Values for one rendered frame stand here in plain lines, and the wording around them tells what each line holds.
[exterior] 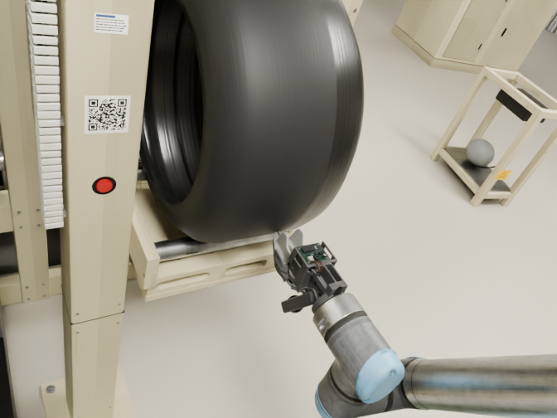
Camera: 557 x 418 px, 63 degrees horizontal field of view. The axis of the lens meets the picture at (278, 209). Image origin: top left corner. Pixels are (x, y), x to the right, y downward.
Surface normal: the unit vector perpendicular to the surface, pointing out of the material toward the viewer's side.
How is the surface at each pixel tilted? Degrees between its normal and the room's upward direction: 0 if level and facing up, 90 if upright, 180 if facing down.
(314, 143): 73
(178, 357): 0
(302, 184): 88
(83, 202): 90
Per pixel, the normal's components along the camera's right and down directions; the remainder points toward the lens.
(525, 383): -0.94, -0.20
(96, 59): 0.46, 0.67
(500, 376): -0.88, -0.43
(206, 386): 0.27, -0.73
